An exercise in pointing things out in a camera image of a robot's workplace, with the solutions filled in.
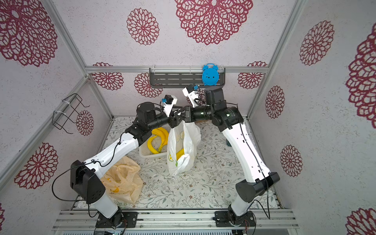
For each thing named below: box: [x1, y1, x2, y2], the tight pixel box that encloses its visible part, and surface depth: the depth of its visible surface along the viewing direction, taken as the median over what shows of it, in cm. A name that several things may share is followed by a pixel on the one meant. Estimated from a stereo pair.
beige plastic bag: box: [101, 156, 144, 205], surface depth 81 cm
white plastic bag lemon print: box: [166, 119, 202, 176], surface depth 73 cm
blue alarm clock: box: [201, 63, 220, 87], surface depth 91 cm
